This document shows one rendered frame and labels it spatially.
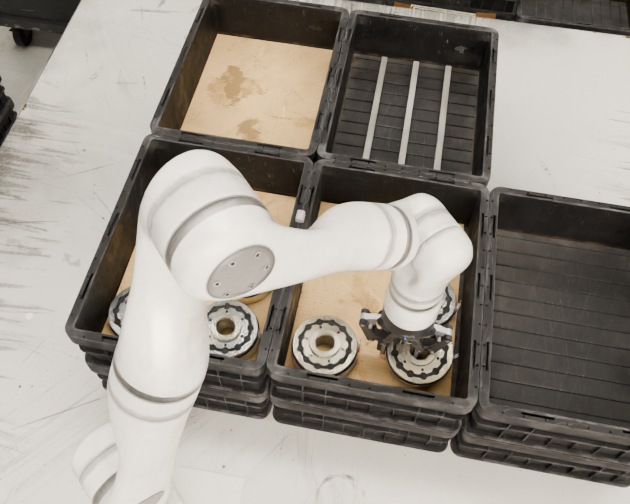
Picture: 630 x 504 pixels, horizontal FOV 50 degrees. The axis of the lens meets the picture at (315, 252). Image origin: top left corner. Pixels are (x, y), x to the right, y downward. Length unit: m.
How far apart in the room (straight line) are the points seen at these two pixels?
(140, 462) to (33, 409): 0.53
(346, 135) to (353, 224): 0.74
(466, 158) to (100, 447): 0.85
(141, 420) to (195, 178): 0.27
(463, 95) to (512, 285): 0.45
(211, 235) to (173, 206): 0.04
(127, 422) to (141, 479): 0.11
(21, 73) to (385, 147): 1.82
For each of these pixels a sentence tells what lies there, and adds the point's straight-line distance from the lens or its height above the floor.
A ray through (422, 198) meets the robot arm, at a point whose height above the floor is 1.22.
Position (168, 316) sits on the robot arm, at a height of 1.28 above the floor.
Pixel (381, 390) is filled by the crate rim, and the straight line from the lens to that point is 0.97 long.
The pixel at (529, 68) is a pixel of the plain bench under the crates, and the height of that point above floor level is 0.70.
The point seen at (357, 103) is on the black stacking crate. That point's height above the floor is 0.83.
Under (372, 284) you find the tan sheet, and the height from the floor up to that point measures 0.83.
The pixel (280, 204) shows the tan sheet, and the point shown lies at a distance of 1.24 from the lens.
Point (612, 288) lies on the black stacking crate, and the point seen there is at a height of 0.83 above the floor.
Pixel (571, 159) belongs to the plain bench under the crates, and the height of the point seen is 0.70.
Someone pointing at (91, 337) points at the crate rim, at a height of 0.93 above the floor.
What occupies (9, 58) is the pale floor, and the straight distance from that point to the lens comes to 2.95.
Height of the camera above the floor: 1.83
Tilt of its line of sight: 58 degrees down
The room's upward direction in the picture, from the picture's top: 2 degrees clockwise
